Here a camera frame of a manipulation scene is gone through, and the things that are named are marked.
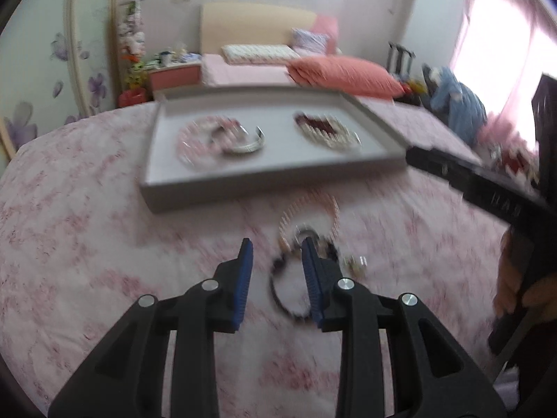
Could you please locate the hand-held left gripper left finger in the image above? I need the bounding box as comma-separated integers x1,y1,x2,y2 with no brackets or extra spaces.
48,238,255,418

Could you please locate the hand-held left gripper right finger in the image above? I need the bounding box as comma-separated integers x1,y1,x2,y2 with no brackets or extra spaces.
301,237,508,418

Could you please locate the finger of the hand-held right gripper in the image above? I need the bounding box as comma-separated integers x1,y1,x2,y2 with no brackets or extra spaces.
404,145,485,193

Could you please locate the black bead bracelet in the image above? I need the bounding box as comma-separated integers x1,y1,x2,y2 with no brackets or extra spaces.
267,244,341,325

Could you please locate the small round watch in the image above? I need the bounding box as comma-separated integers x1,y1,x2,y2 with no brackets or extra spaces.
292,224,325,250

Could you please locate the pinkish pearl bracelet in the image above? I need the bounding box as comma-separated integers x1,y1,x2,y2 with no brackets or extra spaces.
278,193,341,250

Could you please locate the thin silver bangle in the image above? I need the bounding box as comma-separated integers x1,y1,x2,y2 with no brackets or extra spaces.
324,128,362,152

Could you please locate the white pearl bracelet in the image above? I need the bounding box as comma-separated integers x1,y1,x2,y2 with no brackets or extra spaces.
296,115,353,151

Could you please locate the grey cardboard tray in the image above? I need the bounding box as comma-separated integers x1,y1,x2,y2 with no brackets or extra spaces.
139,85,408,214

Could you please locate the wide silver bangle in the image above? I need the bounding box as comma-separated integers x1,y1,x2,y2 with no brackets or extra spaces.
221,125,266,156

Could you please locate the pink bead bracelet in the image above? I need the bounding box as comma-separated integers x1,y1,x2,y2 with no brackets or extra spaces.
176,115,245,171

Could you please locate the person's right hand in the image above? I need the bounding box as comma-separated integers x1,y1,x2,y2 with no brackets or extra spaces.
493,229,557,318

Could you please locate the blue fleece robe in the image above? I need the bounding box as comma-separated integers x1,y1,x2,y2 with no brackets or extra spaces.
430,65,489,145

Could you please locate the dark wooden chair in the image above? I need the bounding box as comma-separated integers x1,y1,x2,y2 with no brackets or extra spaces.
387,42,415,82

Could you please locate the coral folded quilt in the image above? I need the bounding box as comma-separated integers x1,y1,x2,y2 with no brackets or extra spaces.
287,56,406,100

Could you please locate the pink curtain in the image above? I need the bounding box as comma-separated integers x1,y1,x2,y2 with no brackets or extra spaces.
449,0,557,142

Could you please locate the purple floral pillow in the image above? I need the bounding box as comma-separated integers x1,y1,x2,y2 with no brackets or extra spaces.
290,28,330,55

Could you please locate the bed with pink sheet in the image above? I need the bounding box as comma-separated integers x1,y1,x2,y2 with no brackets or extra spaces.
201,52,306,87

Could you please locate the dotted white pillow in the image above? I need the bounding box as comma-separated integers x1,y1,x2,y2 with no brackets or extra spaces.
220,44,301,65

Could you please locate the pink nightstand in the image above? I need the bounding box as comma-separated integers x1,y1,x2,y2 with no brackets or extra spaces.
147,61,203,93

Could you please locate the beige and pink headboard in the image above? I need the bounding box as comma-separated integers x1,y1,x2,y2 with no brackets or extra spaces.
199,2,339,55

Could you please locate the plush toy display tube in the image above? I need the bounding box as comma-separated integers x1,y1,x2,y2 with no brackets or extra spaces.
117,0,147,90

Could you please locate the flower print sliding wardrobe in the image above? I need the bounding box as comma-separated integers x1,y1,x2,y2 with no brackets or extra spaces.
0,0,123,163

